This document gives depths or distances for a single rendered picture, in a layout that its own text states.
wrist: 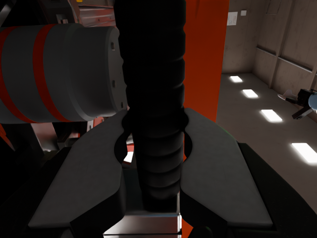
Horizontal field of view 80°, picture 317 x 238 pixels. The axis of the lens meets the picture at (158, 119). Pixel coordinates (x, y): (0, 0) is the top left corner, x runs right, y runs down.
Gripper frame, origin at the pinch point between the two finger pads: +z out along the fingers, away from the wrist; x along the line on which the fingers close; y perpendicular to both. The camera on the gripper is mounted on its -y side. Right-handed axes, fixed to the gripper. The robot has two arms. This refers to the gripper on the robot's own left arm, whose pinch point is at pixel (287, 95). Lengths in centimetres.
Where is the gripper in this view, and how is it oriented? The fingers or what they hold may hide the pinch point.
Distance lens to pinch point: 132.7
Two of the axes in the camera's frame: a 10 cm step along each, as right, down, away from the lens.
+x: -9.8, 0.3, -2.2
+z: -2.0, -4.8, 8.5
